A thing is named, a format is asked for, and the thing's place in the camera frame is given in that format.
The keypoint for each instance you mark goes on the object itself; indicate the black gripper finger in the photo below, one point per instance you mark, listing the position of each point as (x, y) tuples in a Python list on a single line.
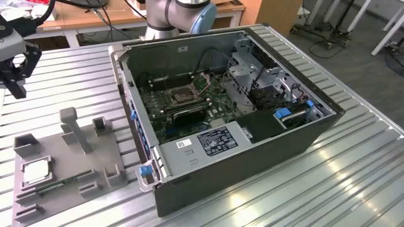
[(19, 91), (5, 78)]

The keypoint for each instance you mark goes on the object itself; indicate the silver square CPU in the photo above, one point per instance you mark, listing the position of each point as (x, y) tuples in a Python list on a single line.
[(37, 172)]

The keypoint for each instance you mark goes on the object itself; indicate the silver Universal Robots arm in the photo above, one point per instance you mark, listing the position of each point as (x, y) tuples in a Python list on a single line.
[(164, 14)]

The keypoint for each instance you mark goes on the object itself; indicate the black RAM slot bank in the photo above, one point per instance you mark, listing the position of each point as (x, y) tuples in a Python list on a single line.
[(176, 81), (183, 109)]

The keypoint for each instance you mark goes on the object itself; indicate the CPU socket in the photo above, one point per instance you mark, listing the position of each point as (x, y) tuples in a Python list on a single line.
[(183, 97)]

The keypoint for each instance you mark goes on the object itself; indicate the small printed white box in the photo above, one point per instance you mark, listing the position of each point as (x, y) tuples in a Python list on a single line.
[(33, 11)]

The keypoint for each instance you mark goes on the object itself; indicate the grey plastic parts rack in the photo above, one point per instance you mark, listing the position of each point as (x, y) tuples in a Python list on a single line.
[(63, 163)]

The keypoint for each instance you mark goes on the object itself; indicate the blue card retention clip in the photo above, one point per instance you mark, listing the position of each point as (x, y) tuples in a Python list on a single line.
[(132, 114)]

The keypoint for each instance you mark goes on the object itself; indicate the green RAM stick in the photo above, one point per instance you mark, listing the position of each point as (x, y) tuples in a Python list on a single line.
[(63, 182)]

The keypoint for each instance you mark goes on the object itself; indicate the black graphics card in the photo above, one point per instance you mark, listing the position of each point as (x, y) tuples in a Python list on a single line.
[(189, 117)]

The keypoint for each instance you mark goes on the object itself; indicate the silver power supply unit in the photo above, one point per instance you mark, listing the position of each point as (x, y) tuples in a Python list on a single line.
[(180, 160)]

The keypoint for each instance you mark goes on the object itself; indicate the green motherboard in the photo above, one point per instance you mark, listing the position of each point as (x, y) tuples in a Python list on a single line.
[(217, 94)]

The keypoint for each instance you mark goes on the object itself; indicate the small silver heatsink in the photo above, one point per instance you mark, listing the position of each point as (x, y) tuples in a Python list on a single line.
[(217, 123)]

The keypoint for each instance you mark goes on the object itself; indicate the silver metal drive cage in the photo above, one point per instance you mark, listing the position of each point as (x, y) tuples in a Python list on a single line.
[(240, 71)]

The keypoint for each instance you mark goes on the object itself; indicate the black plastic shroud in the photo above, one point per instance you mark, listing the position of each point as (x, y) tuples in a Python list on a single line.
[(259, 127)]

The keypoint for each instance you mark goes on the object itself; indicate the black open PC case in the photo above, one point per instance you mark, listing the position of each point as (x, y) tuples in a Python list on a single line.
[(236, 175)]

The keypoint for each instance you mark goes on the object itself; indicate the hard disk in blue carrier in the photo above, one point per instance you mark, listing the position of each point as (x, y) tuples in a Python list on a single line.
[(281, 113)]

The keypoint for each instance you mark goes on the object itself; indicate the wooden cabinet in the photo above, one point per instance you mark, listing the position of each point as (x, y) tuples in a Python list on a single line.
[(277, 14)]

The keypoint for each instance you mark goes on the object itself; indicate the small blue drive clip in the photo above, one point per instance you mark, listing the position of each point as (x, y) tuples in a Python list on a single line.
[(308, 103)]

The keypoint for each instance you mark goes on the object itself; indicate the black wheeled stand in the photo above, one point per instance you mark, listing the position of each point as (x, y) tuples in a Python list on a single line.
[(341, 16)]

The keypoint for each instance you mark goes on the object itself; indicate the white table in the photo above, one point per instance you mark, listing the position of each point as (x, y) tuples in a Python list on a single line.
[(387, 40), (359, 16)]

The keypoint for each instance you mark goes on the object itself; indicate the small white tape strip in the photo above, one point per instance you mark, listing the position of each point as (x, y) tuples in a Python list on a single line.
[(356, 206)]

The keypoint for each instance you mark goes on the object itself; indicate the silver optical bay bracket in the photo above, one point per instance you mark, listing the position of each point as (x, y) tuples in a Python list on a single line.
[(243, 43)]

